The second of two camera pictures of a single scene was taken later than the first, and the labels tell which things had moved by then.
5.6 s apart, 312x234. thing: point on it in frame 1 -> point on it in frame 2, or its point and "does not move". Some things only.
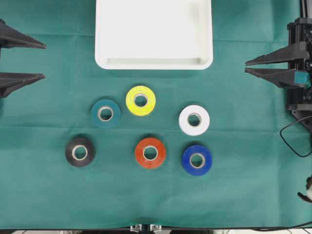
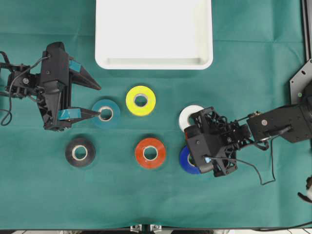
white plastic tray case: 153,34 does not move
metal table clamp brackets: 155,228 does not move
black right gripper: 298,78 -> 212,141
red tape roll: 146,163 does not move
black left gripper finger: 11,37 -> 54,95
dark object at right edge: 308,197 does not move
